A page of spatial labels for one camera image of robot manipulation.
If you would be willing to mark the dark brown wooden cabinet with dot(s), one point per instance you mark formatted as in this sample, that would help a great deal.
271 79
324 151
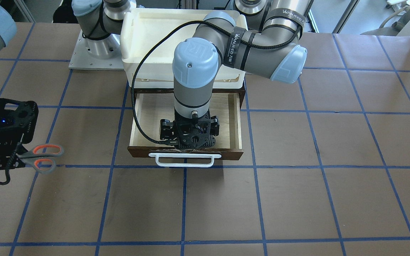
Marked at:
208 89

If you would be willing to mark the grey orange scissors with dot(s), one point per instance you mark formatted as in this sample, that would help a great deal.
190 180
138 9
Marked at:
42 162

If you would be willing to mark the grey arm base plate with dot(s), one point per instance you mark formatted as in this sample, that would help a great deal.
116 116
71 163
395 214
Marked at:
103 55

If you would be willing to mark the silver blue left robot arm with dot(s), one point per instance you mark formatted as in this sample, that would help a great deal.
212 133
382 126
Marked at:
271 51

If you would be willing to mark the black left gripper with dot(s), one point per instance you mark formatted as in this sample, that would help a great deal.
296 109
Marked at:
166 130

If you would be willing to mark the white plastic bin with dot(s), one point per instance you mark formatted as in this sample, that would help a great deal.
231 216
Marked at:
142 29

